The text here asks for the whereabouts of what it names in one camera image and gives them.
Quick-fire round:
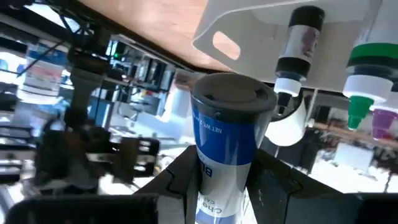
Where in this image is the purple-tipped food colouring bottle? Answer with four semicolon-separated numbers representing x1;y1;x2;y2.
369;90;398;141

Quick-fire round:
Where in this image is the green-tipped food colouring bottle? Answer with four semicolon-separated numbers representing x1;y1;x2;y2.
341;0;398;131

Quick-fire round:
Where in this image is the black-tipped food colouring bottle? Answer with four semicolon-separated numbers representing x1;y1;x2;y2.
273;5;326;116

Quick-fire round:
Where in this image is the blue-tipped food colouring bottle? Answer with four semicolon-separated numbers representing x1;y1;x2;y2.
190;73;278;224

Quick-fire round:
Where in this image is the white wipes canister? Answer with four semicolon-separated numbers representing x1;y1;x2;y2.
17;40;71;105

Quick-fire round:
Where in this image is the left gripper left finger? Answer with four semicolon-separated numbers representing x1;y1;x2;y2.
133;145;200;224

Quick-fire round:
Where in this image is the grey plastic tray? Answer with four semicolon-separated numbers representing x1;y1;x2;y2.
192;0;398;94

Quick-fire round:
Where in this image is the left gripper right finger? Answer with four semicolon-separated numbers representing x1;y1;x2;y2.
247;149;363;224

